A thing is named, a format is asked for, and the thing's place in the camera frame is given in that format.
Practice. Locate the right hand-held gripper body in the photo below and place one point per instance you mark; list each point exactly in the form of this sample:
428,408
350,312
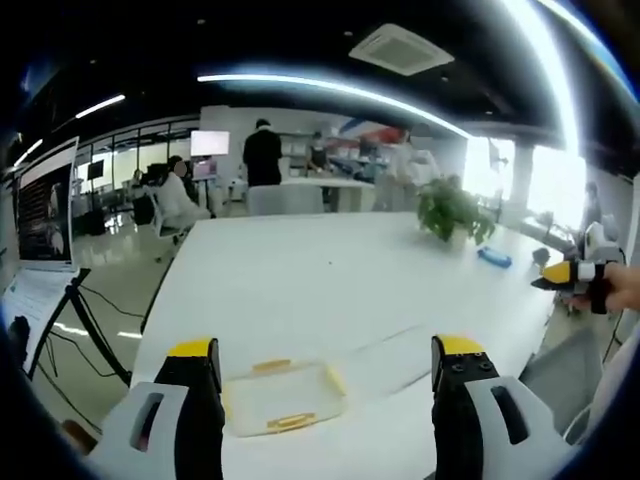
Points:
597,260

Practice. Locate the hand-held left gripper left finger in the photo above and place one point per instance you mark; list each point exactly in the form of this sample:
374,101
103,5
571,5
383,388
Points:
175,400

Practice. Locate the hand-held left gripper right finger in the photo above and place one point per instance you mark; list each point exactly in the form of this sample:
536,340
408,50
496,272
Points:
465,400

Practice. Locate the person's right hand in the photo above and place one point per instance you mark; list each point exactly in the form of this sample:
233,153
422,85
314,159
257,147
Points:
625,290

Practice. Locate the blue object on table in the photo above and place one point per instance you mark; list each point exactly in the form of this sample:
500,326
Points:
494,256

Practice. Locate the clear plastic tray yellow clips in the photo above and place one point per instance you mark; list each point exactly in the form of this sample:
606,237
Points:
285,400

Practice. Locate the green potted plant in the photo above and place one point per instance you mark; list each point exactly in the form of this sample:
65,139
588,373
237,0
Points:
452,210

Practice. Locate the white paper sheet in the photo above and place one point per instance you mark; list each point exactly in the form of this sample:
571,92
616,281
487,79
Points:
35,295

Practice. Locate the white office chair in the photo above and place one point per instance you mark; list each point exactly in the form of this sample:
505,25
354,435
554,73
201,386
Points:
167,225

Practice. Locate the monitor on stand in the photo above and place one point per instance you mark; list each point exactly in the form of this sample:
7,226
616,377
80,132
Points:
45,200

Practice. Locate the ceiling air conditioner vent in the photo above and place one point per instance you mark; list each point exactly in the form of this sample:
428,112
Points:
401,49

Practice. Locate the long ceiling light strip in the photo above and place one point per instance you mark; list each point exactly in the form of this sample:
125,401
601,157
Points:
340,100

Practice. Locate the wall screen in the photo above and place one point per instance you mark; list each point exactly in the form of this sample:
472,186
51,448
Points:
210,143

